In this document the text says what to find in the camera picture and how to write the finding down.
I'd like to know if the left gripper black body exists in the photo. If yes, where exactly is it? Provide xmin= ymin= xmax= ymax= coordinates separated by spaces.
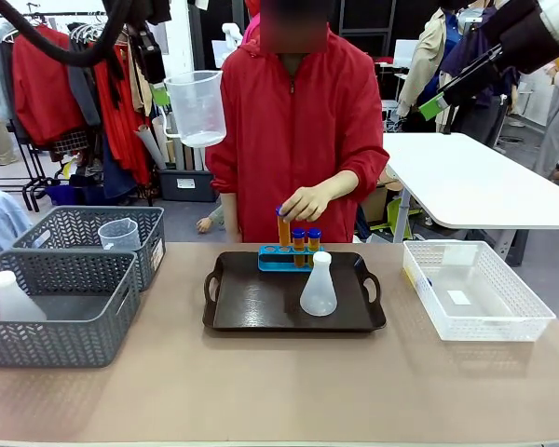
xmin=129 ymin=20 xmax=168 ymax=86

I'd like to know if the mannequin in beige coat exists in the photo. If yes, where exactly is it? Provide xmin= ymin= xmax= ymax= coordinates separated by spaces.
xmin=397 ymin=7 xmax=453 ymax=131

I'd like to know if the person's left forearm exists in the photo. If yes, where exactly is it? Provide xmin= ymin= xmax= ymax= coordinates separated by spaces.
xmin=323 ymin=148 xmax=391 ymax=204

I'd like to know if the lime green chair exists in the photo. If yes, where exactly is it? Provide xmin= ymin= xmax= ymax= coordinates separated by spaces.
xmin=370 ymin=197 xmax=423 ymax=243

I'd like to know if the hanging grey jacket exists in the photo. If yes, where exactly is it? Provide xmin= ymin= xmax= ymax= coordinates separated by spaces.
xmin=67 ymin=36 xmax=103 ymax=128

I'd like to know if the black cable hose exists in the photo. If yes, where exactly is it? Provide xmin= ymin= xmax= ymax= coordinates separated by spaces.
xmin=0 ymin=0 xmax=136 ymax=69

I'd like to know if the white plastic conical flask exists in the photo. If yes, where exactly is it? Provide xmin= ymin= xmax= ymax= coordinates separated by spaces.
xmin=299 ymin=251 xmax=339 ymax=318
xmin=0 ymin=270 xmax=48 ymax=322

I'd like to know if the grey plastic basket with sticker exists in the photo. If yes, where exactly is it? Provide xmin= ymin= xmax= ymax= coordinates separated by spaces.
xmin=12 ymin=205 xmax=167 ymax=293

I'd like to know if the light blue shirt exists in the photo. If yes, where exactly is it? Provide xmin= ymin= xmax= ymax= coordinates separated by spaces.
xmin=0 ymin=181 xmax=33 ymax=264

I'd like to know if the hanging red jacket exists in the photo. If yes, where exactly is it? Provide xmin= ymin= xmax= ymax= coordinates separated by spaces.
xmin=11 ymin=25 xmax=86 ymax=148

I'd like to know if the dark brown serving tray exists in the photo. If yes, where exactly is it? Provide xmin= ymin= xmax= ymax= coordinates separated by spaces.
xmin=202 ymin=251 xmax=388 ymax=332

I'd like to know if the hanging red dress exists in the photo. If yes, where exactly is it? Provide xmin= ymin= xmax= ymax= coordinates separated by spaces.
xmin=92 ymin=46 xmax=153 ymax=187

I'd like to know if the clear plastic measuring cup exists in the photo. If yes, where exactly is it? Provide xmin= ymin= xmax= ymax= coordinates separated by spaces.
xmin=97 ymin=217 xmax=143 ymax=252
xmin=162 ymin=69 xmax=228 ymax=149

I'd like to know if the person's right forearm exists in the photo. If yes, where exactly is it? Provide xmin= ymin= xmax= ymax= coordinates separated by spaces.
xmin=206 ymin=157 xmax=243 ymax=244

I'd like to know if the white paper roll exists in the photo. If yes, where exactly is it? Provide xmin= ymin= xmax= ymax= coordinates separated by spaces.
xmin=134 ymin=128 xmax=168 ymax=171

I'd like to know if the person in beige trousers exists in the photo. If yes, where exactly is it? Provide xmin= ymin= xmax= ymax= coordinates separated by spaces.
xmin=0 ymin=110 xmax=20 ymax=168

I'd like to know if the white plastic mesh basket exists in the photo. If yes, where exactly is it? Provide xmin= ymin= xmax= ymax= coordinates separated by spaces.
xmin=402 ymin=239 xmax=557 ymax=343

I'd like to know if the white table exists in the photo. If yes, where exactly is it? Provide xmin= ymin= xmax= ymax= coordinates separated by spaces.
xmin=381 ymin=132 xmax=559 ymax=269

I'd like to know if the blue test tube rack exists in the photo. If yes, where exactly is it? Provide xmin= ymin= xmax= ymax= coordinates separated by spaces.
xmin=257 ymin=245 xmax=325 ymax=274

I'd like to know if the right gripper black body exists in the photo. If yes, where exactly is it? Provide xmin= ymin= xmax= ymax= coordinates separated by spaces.
xmin=486 ymin=0 xmax=559 ymax=74

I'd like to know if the grey storage box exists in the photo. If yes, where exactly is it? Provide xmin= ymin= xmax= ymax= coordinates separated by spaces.
xmin=157 ymin=168 xmax=218 ymax=203

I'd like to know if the mannequin hand grey sleeve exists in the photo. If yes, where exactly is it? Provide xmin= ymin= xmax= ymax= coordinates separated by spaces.
xmin=196 ymin=204 xmax=225 ymax=234

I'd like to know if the black metal clothes rack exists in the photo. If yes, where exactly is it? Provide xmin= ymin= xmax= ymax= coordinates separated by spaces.
xmin=0 ymin=2 xmax=108 ymax=213

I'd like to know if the person's left hand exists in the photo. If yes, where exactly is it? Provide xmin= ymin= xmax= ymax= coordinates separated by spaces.
xmin=279 ymin=184 xmax=339 ymax=224

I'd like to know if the person in red jacket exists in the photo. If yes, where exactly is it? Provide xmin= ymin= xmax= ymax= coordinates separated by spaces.
xmin=204 ymin=0 xmax=391 ymax=244

